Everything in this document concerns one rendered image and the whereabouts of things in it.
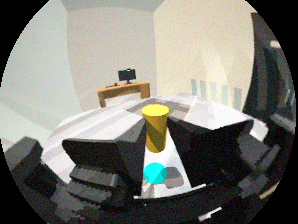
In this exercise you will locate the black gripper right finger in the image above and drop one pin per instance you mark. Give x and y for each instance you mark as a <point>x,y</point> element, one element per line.
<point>199,147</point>

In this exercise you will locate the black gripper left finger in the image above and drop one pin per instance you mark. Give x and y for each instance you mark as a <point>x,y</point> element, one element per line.
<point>126,154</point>

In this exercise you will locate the cyan circle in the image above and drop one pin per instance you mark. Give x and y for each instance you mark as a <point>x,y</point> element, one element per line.
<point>155,173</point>

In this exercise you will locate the yellow cylinder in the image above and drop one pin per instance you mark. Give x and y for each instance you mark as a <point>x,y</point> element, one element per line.
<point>155,116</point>

